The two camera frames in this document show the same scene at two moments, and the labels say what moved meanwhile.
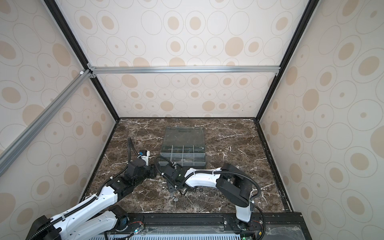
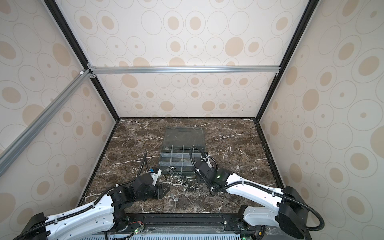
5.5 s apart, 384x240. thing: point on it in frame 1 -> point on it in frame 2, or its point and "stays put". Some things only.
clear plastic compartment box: x=184 y=146 stays put
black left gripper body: x=149 y=172 -> x=152 y=192
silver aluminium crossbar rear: x=120 y=70 stays put
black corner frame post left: x=57 y=14 stays put
